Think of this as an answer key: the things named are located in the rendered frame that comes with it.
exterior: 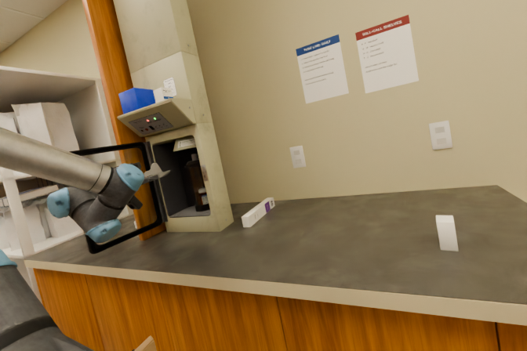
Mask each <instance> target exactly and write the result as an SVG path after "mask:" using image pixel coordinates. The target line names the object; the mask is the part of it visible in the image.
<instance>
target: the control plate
mask: <svg viewBox="0 0 527 351"><path fill-rule="evenodd" d="M154 118H156V119H154ZM147 120H149V121H147ZM129 123H130V124H131V126H133V127H134V128H135V129H136V130H138V131H139V132H140V133H141V134H143V135H146V134H149V133H152V132H157V131H160V130H163V129H167V128H172V127H173V126H172V125H171V124H170V123H169V122H168V121H167V120H166V119H165V118H164V117H163V116H162V115H161V114H160V113H159V112H158V113H156V114H152V115H148V116H146V117H143V118H139V119H136V120H134V121H129ZM163 123H164V125H163ZM159 125H161V126H159ZM148 126H152V127H153V128H154V130H152V129H151V128H149V127H148ZM155 126H157V127H156V128H155ZM146 128H147V129H148V131H146V130H145V129H146ZM141 130H143V132H142V131H141Z"/></svg>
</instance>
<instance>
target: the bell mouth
mask: <svg viewBox="0 0 527 351"><path fill-rule="evenodd" d="M195 147H196V143H195V140H194V137H193V136H187V137H183V138H179V139H176V142H175V145H174V149H173V152H174V151H179V150H186V149H191V148H195Z"/></svg>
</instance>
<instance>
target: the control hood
mask: <svg viewBox="0 0 527 351"><path fill-rule="evenodd" d="M158 112H159V113H160V114H161V115H162V116H163V117H164V118H165V119H166V120H167V121H168V122H169V123H170V124H171V125H172V126H173V127H172V128H167V129H163V130H160V131H157V132H152V133H149V134H146V135H143V134H141V133H140V132H139V131H138V130H136V129H135V128H134V127H133V126H131V124H130V123H129V121H134V120H136V119H139V118H143V117H146V116H148V115H152V114H156V113H158ZM117 118H118V120H119V121H121V122H122V123H123V124H125V125H126V126H127V127H128V128H130V129H131V130H132V131H134V132H135V133H136V134H137V135H138V136H139V137H146V136H152V135H155V134H158V133H161V132H167V131H169V130H173V129H176V128H182V127H184V126H188V125H193V124H196V120H195V116H194V110H193V106H192V102H191V100H184V99H174V98H170V99H167V100H163V101H161V102H158V103H154V104H151V105H149V106H146V107H143V108H140V109H138V110H134V111H131V112H129V113H126V114H123V115H120V116H117Z"/></svg>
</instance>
